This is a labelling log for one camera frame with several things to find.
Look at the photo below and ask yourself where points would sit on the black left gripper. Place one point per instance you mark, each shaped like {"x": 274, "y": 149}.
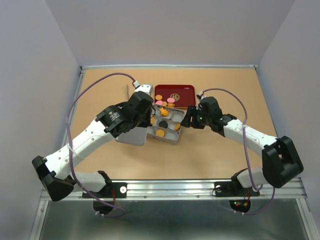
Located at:
{"x": 148, "y": 121}

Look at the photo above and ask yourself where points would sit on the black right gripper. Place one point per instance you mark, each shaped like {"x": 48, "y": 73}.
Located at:
{"x": 191, "y": 112}

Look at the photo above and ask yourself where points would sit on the round orange cookie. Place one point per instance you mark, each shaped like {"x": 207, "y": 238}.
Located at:
{"x": 177, "y": 127}

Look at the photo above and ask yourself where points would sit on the silver cookie tin with cups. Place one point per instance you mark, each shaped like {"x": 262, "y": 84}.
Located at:
{"x": 175, "y": 117}

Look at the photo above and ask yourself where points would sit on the silver tin lid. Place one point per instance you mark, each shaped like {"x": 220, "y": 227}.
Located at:
{"x": 136, "y": 137}

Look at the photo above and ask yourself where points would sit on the flower orange cookie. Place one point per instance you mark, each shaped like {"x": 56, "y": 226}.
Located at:
{"x": 164, "y": 112}

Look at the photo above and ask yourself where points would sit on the metal serving tongs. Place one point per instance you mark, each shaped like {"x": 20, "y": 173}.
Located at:
{"x": 127, "y": 92}

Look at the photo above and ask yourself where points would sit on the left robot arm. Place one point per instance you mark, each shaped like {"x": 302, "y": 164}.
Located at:
{"x": 126, "y": 122}

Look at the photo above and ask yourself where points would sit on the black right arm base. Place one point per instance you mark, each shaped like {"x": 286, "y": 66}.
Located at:
{"x": 232, "y": 188}

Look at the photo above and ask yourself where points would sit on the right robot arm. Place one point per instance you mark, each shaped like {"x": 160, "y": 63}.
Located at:
{"x": 280, "y": 160}

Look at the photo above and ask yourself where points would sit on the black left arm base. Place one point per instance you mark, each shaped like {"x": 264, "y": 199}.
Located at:
{"x": 100, "y": 185}

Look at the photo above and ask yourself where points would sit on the small orange cookie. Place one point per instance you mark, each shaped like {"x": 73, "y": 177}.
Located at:
{"x": 158, "y": 97}

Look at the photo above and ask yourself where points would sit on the red rectangular tray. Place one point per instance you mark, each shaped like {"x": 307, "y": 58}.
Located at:
{"x": 183, "y": 94}

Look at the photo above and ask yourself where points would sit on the pink round cookie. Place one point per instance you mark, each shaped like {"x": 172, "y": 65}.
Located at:
{"x": 171, "y": 100}

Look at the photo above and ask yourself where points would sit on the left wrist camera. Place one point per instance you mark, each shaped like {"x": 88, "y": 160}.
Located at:
{"x": 145, "y": 88}

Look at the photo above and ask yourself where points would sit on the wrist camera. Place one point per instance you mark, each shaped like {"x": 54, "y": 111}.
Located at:
{"x": 201, "y": 96}
{"x": 145, "y": 88}

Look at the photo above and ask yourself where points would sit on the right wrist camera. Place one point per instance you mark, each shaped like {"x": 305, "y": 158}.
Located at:
{"x": 201, "y": 96}

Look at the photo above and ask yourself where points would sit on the aluminium front rail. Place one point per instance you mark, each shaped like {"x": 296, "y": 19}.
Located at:
{"x": 190, "y": 189}

